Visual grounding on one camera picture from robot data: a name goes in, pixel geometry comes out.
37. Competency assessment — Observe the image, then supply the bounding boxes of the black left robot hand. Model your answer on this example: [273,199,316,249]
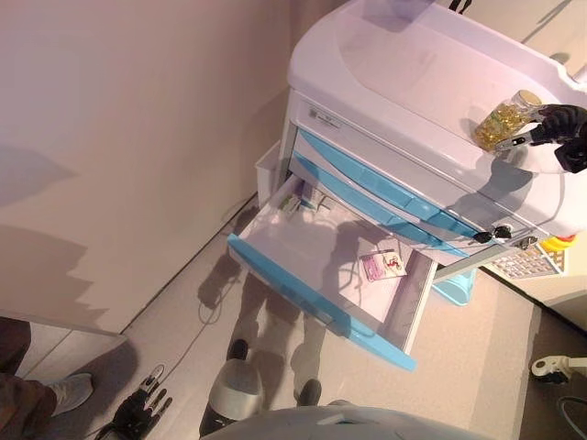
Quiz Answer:
[112,364,173,439]

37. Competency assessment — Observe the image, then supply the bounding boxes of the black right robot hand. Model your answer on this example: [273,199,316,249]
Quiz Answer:
[493,104,587,157]

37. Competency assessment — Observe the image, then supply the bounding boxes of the clear yellow capsule bottle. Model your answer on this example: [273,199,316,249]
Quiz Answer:
[473,90,542,152]

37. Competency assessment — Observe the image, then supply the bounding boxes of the blue white cart drawer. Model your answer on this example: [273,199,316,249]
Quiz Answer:
[293,127,481,242]
[293,153,469,258]
[227,173,439,372]

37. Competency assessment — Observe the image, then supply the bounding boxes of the purple white medicine box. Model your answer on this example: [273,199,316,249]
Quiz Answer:
[360,249,408,284]

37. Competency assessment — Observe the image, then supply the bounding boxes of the green white medicine box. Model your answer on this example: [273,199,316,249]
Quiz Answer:
[280,194,304,216]

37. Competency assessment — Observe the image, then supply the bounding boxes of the white blue medicine box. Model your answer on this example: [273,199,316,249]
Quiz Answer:
[300,192,331,215]

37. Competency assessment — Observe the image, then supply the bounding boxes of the white person shoe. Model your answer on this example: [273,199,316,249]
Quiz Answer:
[48,371,95,417]

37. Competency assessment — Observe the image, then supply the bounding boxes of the silver left robot leg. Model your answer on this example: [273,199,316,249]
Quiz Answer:
[199,338,265,436]

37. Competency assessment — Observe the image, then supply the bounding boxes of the silver robot leg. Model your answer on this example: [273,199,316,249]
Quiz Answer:
[199,338,265,436]
[295,378,322,409]

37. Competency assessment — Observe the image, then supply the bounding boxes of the brown person trousers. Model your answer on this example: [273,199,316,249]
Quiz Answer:
[0,318,59,440]

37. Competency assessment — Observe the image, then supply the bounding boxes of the yellow red-lid sharps container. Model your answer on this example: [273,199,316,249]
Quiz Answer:
[543,233,577,265]

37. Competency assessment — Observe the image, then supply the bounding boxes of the black cart keys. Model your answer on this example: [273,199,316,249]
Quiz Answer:
[473,224,513,245]

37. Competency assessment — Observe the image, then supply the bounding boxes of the white perforated basket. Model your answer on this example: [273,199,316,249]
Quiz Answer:
[488,236,568,279]

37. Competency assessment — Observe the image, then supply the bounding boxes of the silver right robot leg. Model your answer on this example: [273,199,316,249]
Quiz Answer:
[295,378,322,409]

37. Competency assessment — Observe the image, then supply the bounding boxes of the white medical cart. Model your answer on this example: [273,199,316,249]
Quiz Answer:
[279,0,587,285]

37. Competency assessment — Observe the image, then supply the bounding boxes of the grey robot torso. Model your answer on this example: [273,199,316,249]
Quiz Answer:
[205,398,455,440]

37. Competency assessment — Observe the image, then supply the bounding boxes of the blue-lid waste bin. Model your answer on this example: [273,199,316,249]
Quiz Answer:
[433,268,478,308]

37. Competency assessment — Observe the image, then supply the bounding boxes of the white bed caster wheel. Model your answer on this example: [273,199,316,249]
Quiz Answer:
[531,357,570,385]

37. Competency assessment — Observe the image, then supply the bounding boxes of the white translucent side bin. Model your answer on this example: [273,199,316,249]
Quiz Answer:
[255,139,288,207]

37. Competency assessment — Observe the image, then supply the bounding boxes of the white floor cable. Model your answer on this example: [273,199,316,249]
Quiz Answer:
[150,279,244,381]

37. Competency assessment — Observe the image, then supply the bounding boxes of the grey floor cable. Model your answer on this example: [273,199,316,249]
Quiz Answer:
[557,396,587,440]

